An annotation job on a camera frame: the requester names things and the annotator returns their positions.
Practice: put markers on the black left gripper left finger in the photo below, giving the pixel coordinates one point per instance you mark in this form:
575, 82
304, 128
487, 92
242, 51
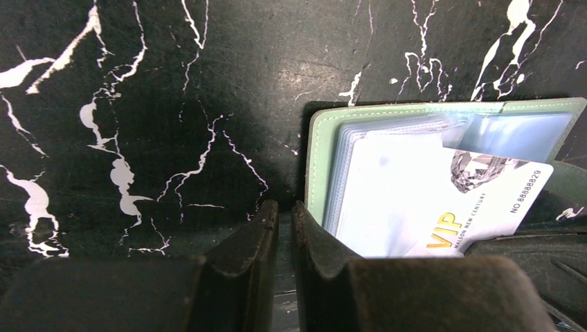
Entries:
229, 288

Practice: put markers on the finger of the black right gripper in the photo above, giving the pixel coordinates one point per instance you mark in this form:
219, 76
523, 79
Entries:
556, 264

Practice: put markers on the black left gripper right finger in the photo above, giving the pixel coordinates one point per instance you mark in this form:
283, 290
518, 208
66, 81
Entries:
340, 291

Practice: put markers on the mint green card holder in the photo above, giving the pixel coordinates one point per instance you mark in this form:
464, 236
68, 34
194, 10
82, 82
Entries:
527, 130

